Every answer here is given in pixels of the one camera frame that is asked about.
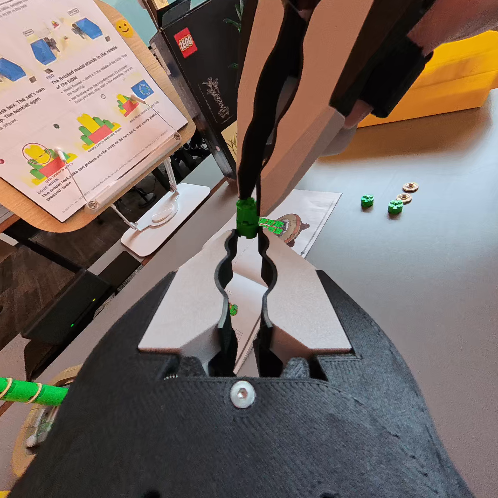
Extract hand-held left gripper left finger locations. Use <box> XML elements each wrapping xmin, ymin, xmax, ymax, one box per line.
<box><xmin>138</xmin><ymin>229</ymin><xmax>239</xmax><ymax>368</ymax></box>

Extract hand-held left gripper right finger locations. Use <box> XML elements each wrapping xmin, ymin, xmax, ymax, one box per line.
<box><xmin>255</xmin><ymin>230</ymin><xmax>354</xmax><ymax>376</ymax></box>

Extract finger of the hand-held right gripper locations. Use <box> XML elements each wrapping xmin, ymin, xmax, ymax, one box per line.
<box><xmin>237</xmin><ymin>0</ymin><xmax>304</xmax><ymax>200</ymax></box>
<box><xmin>259</xmin><ymin>0</ymin><xmax>376</xmax><ymax>214</ymax></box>

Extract green round brick stack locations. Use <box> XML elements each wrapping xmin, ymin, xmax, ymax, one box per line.
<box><xmin>235</xmin><ymin>197</ymin><xmax>260</xmax><ymax>239</ymax></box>

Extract person's right hand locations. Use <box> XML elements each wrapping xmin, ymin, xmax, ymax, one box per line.
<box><xmin>409</xmin><ymin>8</ymin><xmax>498</xmax><ymax>53</ymax></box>

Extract yellow box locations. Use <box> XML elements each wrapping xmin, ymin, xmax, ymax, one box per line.
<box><xmin>356</xmin><ymin>30</ymin><xmax>498</xmax><ymax>128</ymax></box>

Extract black toy brick box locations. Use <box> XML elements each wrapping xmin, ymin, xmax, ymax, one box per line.
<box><xmin>150</xmin><ymin>0</ymin><xmax>250</xmax><ymax>179</ymax></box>

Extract building instruction booklet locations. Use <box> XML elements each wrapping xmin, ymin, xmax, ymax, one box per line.
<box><xmin>202</xmin><ymin>189</ymin><xmax>343</xmax><ymax>374</ymax></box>

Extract white document stand base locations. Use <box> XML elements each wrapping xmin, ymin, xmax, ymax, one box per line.
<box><xmin>111</xmin><ymin>157</ymin><xmax>211</xmax><ymax>257</ymax></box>

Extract black electronic device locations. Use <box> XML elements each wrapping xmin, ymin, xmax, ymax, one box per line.
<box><xmin>21</xmin><ymin>268</ymin><xmax>113</xmax><ymax>345</ymax></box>

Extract green brick bamboo stalk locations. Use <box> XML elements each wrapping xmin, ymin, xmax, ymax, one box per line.
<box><xmin>0</xmin><ymin>377</ymin><xmax>68</xmax><ymax>407</ymax></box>

